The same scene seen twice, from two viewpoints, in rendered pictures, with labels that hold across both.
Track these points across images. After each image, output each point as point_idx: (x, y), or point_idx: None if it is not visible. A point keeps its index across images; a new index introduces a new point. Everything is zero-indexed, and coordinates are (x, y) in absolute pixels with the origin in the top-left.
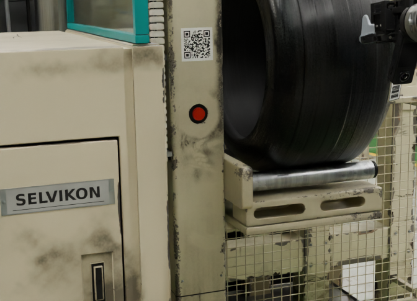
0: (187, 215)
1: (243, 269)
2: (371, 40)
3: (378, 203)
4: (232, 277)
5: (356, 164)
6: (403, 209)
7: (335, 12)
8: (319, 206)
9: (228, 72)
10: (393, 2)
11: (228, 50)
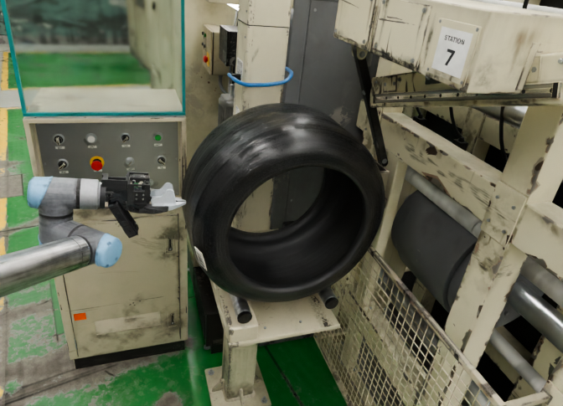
0: None
1: (382, 360)
2: None
3: (228, 336)
4: (376, 356)
5: (237, 300)
6: None
7: (191, 173)
8: (218, 298)
9: (347, 205)
10: (130, 177)
11: (353, 190)
